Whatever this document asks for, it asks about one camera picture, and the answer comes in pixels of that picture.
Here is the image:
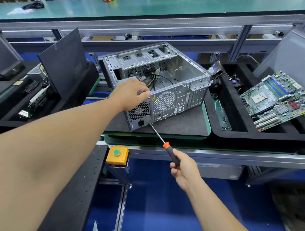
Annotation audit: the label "yellow button box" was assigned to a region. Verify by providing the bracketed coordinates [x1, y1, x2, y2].
[106, 146, 129, 166]

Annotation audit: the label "orange black handled screwdriver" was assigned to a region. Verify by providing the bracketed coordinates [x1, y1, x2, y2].
[149, 123, 181, 170]

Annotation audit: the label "black foam tray with parts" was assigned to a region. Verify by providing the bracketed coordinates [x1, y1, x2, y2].
[0, 61, 100, 127]

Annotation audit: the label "black plastic bracket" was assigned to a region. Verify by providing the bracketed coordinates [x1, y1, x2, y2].
[23, 80, 39, 94]

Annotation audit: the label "silver hard drive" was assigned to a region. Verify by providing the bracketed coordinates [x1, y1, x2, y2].
[207, 61, 223, 76]

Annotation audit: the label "black coiled cable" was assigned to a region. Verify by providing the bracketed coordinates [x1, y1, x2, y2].
[22, 0, 45, 10]

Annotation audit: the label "black metal side panel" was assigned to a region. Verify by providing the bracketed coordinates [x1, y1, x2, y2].
[38, 28, 88, 101]

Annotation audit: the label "silver power supply with wires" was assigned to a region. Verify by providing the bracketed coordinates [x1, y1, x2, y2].
[27, 63, 50, 83]

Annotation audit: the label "person's left hand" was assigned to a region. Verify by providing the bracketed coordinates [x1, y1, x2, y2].
[112, 79, 152, 112]

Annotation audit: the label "person's left forearm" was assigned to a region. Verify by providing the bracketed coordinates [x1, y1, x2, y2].
[0, 94, 124, 231]

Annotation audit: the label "silver computer case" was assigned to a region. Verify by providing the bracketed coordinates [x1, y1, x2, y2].
[99, 42, 212, 132]

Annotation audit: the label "aluminium conveyor frame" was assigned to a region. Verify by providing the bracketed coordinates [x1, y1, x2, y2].
[0, 14, 305, 170]

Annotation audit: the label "black front bezel panel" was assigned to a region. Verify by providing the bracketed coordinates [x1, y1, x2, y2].
[0, 35, 26, 81]

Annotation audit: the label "grey metal side panel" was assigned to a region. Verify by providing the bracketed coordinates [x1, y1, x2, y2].
[253, 28, 305, 81]

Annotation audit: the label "person's right forearm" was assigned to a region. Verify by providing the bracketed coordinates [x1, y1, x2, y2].
[185, 177, 248, 231]

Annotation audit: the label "black foam tray with motherboard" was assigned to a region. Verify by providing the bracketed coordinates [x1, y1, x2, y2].
[204, 61, 305, 141]

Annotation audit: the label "green memory stick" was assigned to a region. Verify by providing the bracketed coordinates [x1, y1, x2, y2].
[212, 97, 232, 131]

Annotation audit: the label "black perforated board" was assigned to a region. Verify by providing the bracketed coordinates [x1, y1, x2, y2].
[38, 144, 109, 231]

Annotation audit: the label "grey computer box under conveyor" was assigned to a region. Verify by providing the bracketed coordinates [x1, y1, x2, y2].
[197, 163, 244, 180]

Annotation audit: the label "black yellow internal cables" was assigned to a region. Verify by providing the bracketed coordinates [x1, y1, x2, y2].
[142, 68, 174, 92]

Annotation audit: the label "green edged dark pallet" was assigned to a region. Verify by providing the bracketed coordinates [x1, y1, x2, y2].
[104, 89, 212, 140]

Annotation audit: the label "person's right hand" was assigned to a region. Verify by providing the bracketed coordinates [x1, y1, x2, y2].
[170, 149, 203, 192]

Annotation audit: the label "black cooling fan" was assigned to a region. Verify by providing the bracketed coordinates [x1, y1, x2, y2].
[228, 74, 241, 89]

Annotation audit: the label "green computer motherboard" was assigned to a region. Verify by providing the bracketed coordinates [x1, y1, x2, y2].
[239, 70, 305, 132]

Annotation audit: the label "clear plastic bag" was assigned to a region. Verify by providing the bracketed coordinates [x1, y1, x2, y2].
[7, 7, 27, 16]

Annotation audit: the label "grey power supply unit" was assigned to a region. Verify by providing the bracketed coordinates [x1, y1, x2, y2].
[117, 76, 153, 132]

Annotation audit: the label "green expansion card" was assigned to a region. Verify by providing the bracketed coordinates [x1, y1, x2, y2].
[19, 85, 52, 119]

